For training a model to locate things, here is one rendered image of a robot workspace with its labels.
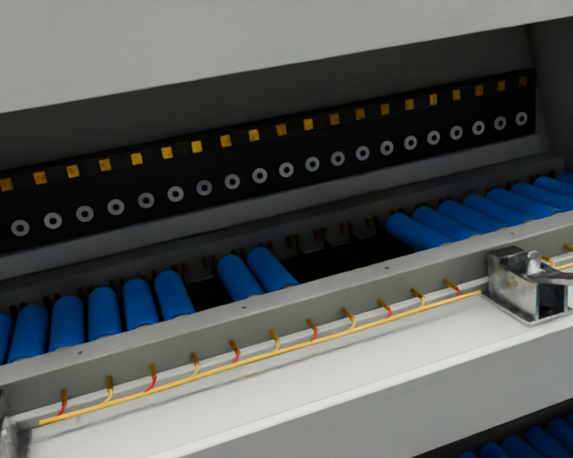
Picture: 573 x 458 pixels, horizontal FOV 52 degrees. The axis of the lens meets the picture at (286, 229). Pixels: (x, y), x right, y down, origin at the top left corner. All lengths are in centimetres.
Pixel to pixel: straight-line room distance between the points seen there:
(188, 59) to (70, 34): 5
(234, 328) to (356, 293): 7
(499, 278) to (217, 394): 16
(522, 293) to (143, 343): 19
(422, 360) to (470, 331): 4
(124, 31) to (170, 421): 17
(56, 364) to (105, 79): 13
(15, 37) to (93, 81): 3
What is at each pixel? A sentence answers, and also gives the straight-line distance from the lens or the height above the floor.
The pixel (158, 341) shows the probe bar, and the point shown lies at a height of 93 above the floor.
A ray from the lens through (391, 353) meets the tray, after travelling 30.
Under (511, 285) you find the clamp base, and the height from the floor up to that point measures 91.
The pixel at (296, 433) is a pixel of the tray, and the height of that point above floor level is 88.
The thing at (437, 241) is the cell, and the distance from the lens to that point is 37.
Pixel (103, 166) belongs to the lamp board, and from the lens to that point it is 40.
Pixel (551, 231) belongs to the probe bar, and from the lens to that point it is 37.
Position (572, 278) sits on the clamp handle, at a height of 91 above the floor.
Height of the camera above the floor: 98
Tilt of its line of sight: 3 degrees down
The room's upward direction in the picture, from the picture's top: 13 degrees counter-clockwise
